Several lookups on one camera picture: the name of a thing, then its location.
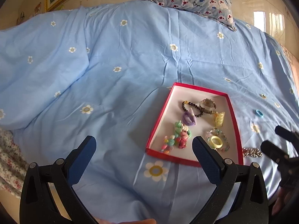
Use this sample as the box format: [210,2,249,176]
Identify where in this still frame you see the purple hair tie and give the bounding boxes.
[182,108,197,126]

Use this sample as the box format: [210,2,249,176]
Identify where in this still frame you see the blue floral blanket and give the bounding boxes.
[0,1,298,224]

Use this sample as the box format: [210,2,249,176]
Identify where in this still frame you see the pastel bead bracelet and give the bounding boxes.
[206,128,231,152]

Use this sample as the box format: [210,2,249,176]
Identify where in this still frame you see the person's right hand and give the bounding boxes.
[272,186,293,216]

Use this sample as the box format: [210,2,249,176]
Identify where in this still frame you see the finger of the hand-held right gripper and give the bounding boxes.
[275,125,299,144]
[260,140,291,167]

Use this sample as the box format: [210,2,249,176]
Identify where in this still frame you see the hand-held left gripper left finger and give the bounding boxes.
[19,135,99,224]

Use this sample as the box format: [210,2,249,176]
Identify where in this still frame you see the wall sticker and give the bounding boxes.
[32,2,43,17]
[17,10,26,25]

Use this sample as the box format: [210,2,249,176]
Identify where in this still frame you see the crystal bracelet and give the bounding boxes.
[242,147,263,158]

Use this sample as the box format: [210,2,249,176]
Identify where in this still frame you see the black bead bracelet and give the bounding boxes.
[182,101,204,118]

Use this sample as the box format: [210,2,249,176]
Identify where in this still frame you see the floral cloth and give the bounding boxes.
[0,128,32,200]

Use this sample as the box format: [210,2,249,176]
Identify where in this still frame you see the colourful bead bracelet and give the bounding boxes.
[160,135,176,154]

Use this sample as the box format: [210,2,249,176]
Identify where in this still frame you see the person's left hand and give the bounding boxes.
[95,218,157,224]

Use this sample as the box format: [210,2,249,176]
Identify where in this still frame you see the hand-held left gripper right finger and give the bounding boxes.
[189,136,269,224]

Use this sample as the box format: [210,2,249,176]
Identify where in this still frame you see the yellow green bangle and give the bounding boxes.
[211,136,224,150]

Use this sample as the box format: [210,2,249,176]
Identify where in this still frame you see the pink red hair tie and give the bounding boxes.
[176,130,193,149]

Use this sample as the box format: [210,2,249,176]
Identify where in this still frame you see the red cardboard box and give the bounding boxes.
[145,82,244,168]

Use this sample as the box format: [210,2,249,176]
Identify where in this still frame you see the silver wrist watch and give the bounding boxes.
[199,98,218,115]

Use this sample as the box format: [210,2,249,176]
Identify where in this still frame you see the pink printed bed sheet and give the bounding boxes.
[279,43,299,81]

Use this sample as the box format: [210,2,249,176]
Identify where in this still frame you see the yellow hair claw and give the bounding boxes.
[212,112,226,127]

